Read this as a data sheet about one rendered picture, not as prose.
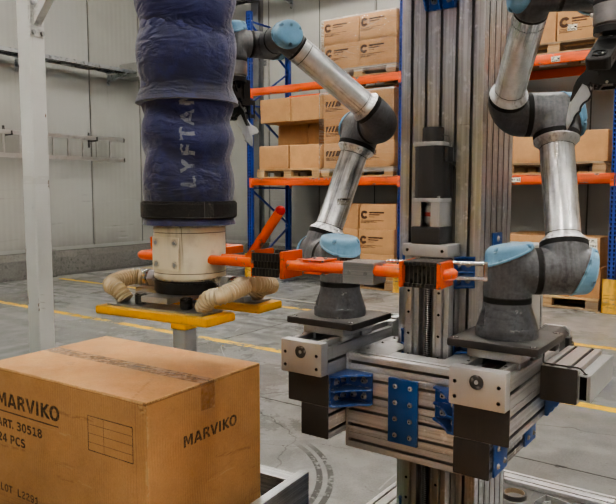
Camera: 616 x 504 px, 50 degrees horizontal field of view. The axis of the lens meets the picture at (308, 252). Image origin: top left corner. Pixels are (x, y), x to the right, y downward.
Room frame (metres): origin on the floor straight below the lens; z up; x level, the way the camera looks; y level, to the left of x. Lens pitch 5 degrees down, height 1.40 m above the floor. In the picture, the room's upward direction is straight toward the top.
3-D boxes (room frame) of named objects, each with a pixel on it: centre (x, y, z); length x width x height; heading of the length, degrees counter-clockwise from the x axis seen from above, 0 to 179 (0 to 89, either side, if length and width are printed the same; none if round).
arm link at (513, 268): (1.63, -0.50, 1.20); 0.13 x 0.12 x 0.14; 84
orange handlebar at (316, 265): (1.59, 0.05, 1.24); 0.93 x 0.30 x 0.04; 59
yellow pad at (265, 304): (1.67, 0.23, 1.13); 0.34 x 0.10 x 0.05; 59
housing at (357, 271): (1.35, -0.12, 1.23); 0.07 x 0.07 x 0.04; 59
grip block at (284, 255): (1.46, 0.07, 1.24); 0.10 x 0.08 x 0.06; 149
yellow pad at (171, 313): (1.50, 0.33, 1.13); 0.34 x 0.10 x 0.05; 59
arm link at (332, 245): (1.93, -0.09, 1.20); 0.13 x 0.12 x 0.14; 25
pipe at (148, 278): (1.59, 0.28, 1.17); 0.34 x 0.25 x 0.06; 59
